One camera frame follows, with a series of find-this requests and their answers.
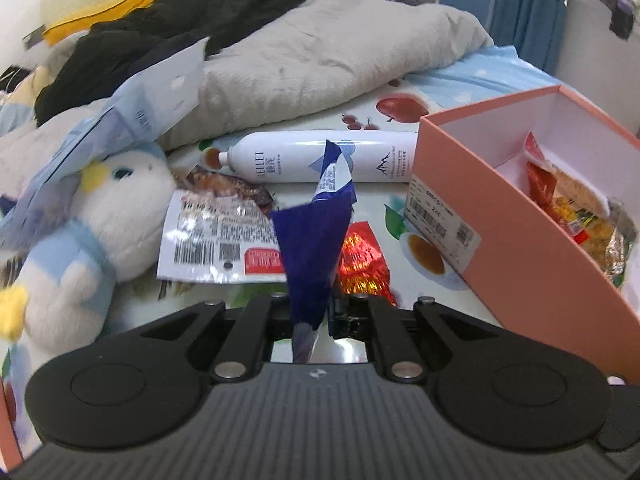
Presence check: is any white spray bottle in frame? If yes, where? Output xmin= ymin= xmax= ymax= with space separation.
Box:
xmin=200 ymin=130 xmax=421 ymax=184

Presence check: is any grey blanket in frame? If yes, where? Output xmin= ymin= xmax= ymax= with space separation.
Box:
xmin=0 ymin=0 xmax=493 ymax=181

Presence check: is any red strips snack packet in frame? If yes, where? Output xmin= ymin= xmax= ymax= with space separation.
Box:
xmin=525 ymin=132 xmax=571 ymax=221

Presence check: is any large black clothing pile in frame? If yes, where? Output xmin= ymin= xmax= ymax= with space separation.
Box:
xmin=34 ymin=0 xmax=361 ymax=126

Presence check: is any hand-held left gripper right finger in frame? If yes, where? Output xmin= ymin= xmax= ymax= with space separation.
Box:
xmin=327 ymin=294 xmax=521 ymax=382

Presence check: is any blue snack packet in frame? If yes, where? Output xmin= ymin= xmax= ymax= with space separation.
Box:
xmin=270 ymin=139 xmax=358 ymax=363

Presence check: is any white barcode snack packet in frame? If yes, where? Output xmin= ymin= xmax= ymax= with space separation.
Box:
xmin=156 ymin=167 xmax=288 ymax=283

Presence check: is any white blue plush toy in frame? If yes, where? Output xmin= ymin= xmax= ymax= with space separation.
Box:
xmin=0 ymin=142 xmax=176 ymax=351

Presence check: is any red foil snack packet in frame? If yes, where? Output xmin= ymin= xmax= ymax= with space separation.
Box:
xmin=337 ymin=221 xmax=398 ymax=308

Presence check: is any cartoon print pillow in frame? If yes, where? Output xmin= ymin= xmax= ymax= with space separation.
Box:
xmin=0 ymin=62 xmax=56 ymax=133

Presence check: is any light blue plastic bag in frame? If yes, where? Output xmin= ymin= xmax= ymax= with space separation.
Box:
xmin=0 ymin=37 xmax=211 ymax=251

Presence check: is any pink cardboard box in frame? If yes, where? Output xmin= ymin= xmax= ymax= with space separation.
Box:
xmin=402 ymin=85 xmax=640 ymax=386

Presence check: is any blue star bedsheet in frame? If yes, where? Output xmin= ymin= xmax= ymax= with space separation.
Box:
xmin=405 ymin=45 xmax=566 ymax=111

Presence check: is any blue curtain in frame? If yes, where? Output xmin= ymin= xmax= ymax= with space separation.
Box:
xmin=492 ymin=0 xmax=568 ymax=73

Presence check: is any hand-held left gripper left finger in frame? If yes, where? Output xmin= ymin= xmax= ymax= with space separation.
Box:
xmin=115 ymin=295 xmax=293 ymax=382

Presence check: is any green snack packet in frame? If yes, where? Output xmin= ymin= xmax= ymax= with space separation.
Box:
xmin=565 ymin=200 xmax=638 ymax=288

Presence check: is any yellow pillow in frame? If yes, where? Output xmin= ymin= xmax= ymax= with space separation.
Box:
xmin=42 ymin=0 xmax=160 ymax=47

